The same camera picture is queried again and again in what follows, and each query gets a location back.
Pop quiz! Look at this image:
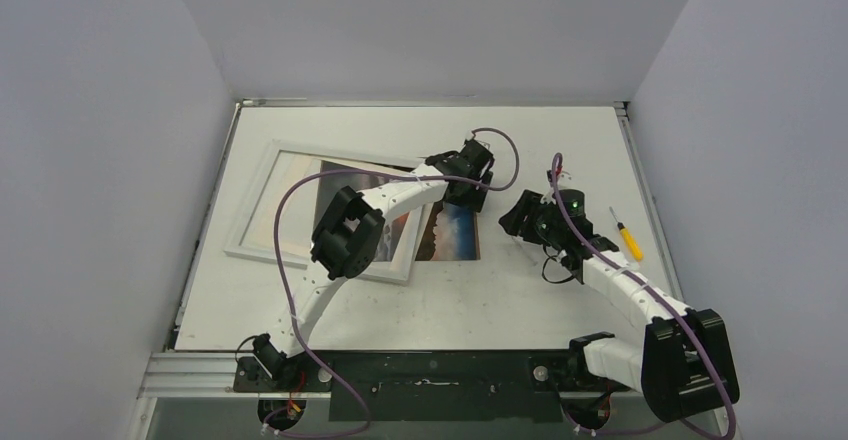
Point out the sunset photo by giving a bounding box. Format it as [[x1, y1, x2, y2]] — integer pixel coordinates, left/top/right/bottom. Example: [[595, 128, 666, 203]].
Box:
[[314, 160, 480, 267]]

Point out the white picture frame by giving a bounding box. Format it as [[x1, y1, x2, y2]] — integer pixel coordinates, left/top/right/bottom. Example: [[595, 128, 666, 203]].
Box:
[[223, 138, 432, 287]]

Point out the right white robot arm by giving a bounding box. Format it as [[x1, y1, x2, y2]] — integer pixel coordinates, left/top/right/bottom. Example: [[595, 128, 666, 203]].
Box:
[[498, 189, 740, 423]]

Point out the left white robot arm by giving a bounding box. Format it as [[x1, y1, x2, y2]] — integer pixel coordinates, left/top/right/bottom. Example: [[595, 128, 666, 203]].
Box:
[[252, 135, 495, 391]]

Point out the cream mat board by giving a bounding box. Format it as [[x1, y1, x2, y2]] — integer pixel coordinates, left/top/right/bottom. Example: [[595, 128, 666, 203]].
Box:
[[241, 152, 425, 273]]

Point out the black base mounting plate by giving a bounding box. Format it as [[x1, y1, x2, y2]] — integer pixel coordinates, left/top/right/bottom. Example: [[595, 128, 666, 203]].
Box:
[[232, 350, 623, 423]]

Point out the yellow handled screwdriver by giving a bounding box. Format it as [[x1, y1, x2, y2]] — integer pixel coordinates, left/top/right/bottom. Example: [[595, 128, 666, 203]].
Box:
[[609, 206, 644, 262]]

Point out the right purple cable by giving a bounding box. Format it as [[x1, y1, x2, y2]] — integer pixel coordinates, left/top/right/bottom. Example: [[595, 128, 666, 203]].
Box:
[[549, 152, 738, 440]]

